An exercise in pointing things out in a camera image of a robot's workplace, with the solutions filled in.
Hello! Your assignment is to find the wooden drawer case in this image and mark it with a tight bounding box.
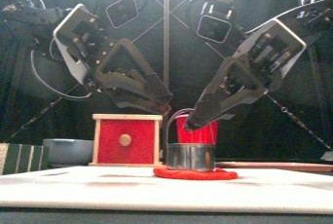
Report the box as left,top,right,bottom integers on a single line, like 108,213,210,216
88,113,164,168

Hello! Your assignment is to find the red drawer with round knob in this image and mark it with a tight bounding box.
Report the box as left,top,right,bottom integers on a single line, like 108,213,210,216
95,119,161,165

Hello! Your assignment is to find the round metal dough cutter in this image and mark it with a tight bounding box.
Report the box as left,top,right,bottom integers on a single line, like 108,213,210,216
165,142,216,172

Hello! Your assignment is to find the red dough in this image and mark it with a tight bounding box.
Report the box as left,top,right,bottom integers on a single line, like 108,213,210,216
152,166,239,181

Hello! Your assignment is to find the red plastic cup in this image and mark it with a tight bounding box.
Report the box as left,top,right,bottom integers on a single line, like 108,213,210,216
173,114,219,146

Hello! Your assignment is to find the diagonal metal brace rod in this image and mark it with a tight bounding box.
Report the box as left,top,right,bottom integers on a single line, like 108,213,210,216
264,93,333,152
5,84,83,142

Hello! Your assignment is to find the flat wooden board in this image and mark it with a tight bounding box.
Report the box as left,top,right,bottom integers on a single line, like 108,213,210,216
214,161,333,173

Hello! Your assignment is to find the small white object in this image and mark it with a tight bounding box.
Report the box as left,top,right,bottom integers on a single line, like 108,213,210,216
319,150,333,163

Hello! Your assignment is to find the white cutting board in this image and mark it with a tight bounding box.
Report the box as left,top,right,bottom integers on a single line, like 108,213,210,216
0,165,333,216

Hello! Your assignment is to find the green white striped box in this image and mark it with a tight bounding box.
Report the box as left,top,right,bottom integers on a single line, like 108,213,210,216
0,142,49,176

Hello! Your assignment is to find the white cable loop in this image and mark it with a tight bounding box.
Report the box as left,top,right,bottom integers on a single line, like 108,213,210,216
28,37,95,102

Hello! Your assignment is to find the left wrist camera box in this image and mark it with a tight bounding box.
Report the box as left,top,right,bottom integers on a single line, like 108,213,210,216
97,0,143,30

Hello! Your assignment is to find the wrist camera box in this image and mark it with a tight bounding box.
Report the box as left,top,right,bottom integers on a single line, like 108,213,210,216
97,0,143,30
190,0,239,45

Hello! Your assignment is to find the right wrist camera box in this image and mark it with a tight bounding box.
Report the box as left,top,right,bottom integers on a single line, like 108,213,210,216
190,0,239,45

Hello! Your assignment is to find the vertical metal frame pole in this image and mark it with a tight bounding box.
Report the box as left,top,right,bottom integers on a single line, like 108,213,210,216
163,0,171,163

